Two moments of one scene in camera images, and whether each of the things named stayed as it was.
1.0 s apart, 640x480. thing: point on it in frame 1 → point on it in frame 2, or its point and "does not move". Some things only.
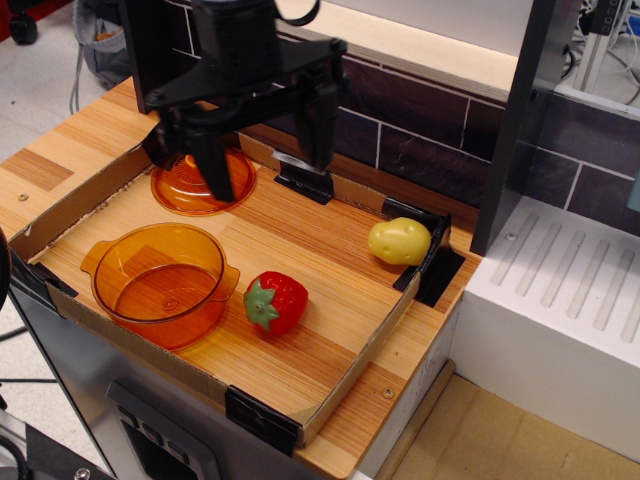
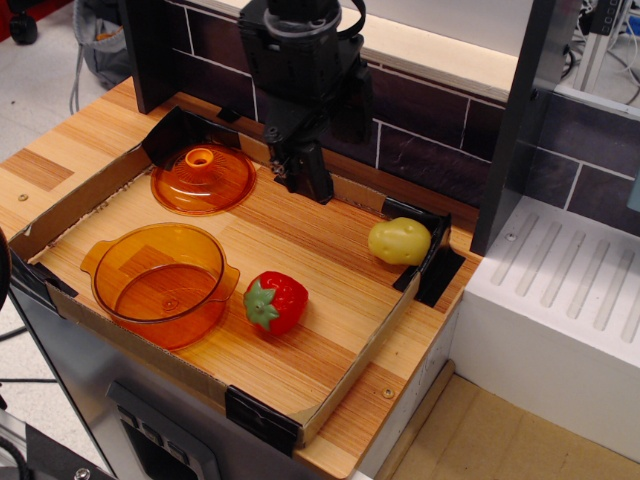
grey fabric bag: x=101 y=29 does not move
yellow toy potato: x=402 y=240 does not move
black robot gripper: x=245 y=68 → x=293 y=46
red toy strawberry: x=276 y=302 does not move
